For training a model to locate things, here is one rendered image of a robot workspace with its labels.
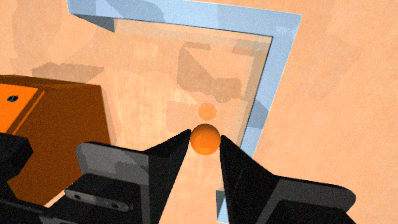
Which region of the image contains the clear l-shaped low wall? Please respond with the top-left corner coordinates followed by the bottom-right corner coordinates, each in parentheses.
top-left (76, 15), bottom-right (272, 219)

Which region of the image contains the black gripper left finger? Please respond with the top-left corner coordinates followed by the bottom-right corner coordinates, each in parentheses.
top-left (76, 129), bottom-right (191, 224)

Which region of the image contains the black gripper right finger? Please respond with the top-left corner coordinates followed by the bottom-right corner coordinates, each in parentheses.
top-left (219, 135), bottom-right (357, 224)

